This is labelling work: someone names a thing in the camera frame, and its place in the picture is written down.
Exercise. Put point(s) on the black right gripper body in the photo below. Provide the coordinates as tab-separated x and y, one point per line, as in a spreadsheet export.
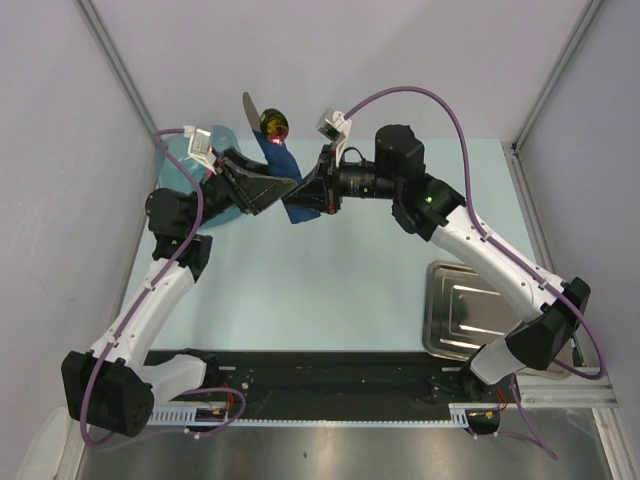
359	180

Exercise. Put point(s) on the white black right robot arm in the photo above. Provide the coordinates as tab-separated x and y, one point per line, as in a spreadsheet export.
549	309

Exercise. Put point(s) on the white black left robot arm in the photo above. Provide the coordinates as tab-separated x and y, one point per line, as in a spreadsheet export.
110	386

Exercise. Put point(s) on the ornate silver table knife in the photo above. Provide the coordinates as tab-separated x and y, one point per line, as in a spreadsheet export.
253	116

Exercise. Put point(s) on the dark blue paper napkin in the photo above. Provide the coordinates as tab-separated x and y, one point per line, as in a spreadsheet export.
281	163

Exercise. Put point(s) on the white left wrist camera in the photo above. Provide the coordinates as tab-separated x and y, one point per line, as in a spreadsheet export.
199	147

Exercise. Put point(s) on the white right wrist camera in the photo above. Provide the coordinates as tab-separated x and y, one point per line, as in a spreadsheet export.
336	127

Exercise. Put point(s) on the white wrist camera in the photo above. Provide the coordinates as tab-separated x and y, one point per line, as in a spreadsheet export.
199	147
336	127

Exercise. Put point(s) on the light blue cable duct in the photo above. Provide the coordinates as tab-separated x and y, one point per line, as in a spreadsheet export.
207	417

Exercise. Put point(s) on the stainless steel tray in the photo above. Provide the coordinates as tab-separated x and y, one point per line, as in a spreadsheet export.
466	319

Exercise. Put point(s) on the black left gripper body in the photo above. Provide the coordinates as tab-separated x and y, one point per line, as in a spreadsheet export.
219	194

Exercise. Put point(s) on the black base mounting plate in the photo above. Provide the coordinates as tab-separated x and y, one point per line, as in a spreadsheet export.
344	386

